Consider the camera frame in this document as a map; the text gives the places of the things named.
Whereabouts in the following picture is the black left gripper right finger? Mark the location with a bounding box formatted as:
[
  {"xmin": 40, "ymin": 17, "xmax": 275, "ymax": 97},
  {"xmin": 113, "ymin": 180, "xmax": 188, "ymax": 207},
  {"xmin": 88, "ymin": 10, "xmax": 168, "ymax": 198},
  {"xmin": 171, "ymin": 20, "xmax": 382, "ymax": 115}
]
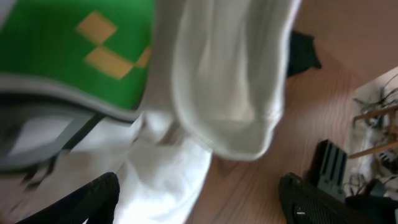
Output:
[{"xmin": 279, "ymin": 172, "xmax": 373, "ymax": 224}]

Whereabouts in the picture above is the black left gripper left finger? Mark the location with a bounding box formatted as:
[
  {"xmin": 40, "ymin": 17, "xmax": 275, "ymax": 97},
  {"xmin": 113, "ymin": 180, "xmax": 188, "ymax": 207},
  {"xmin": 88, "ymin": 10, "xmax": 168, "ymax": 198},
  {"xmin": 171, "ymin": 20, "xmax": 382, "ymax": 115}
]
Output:
[{"xmin": 17, "ymin": 172, "xmax": 120, "ymax": 224}]

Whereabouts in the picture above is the white t-shirt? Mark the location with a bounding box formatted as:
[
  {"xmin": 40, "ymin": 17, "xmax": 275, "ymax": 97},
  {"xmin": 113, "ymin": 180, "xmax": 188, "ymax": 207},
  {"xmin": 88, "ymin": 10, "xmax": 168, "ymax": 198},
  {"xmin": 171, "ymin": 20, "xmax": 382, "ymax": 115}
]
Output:
[{"xmin": 1, "ymin": 1, "xmax": 300, "ymax": 223}]

